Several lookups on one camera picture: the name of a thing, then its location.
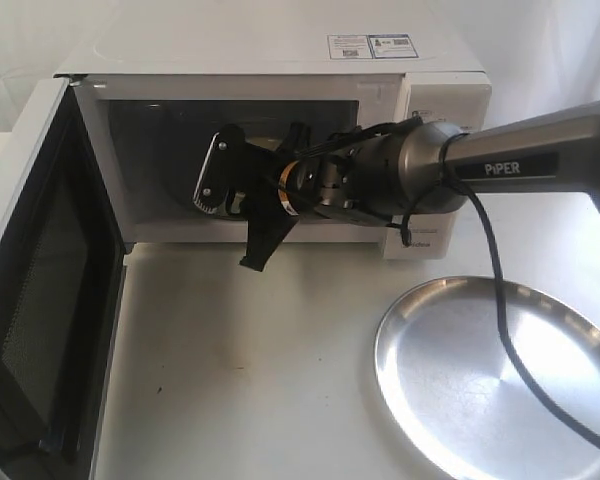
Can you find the white curtain backdrop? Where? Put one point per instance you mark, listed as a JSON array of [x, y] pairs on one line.
[[541, 56]]

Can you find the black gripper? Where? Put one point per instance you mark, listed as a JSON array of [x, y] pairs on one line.
[[255, 171]]

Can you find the white microwave door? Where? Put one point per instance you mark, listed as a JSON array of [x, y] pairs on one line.
[[61, 271]]

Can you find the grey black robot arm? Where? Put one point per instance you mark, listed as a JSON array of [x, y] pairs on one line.
[[387, 174]]

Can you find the white microwave oven body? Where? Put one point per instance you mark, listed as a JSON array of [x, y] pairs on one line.
[[152, 76]]

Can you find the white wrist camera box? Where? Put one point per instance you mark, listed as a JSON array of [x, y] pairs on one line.
[[219, 169]]

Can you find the round stainless steel plate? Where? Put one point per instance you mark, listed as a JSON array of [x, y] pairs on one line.
[[451, 389]]

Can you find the blue white label sticker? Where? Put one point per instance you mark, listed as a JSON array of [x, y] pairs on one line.
[[371, 47]]

